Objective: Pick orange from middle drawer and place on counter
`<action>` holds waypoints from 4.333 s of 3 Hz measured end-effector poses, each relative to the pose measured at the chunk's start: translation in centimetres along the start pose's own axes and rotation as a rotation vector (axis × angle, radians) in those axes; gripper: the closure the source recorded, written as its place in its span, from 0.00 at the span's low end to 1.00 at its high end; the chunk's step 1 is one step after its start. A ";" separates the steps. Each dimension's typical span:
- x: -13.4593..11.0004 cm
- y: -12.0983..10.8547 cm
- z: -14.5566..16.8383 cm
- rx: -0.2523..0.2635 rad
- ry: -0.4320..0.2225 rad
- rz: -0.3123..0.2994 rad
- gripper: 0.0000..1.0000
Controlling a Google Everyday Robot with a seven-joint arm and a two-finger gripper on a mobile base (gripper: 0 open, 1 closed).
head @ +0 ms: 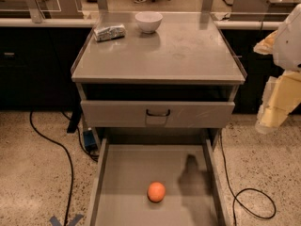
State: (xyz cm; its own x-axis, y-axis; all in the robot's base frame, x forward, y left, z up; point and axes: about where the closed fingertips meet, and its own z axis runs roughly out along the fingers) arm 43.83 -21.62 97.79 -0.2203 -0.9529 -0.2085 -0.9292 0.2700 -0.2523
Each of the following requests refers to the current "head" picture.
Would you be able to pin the open middle drawer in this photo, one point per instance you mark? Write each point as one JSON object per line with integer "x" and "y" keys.
{"x": 125, "y": 171}

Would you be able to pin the closed top drawer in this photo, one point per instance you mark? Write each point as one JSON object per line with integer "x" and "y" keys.
{"x": 133, "y": 114}

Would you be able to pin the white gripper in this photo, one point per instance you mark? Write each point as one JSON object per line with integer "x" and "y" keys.
{"x": 289, "y": 46}

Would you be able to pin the blue tape floor mark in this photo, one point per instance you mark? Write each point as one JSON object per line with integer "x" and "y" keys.
{"x": 72, "y": 222}

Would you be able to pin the silver foil snack bag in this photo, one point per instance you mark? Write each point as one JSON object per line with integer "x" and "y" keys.
{"x": 109, "y": 32}

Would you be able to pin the blue power box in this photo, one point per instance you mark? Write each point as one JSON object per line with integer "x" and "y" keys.
{"x": 89, "y": 141}

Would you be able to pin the grey metal drawer cabinet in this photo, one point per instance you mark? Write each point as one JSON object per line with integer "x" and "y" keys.
{"x": 185, "y": 60}

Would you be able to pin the white ceramic bowl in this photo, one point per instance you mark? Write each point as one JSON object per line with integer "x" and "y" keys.
{"x": 148, "y": 21}

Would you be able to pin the black drawer handle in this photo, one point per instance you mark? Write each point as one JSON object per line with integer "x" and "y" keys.
{"x": 166, "y": 114}

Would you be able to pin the orange fruit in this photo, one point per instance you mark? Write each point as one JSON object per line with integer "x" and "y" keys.
{"x": 156, "y": 192}

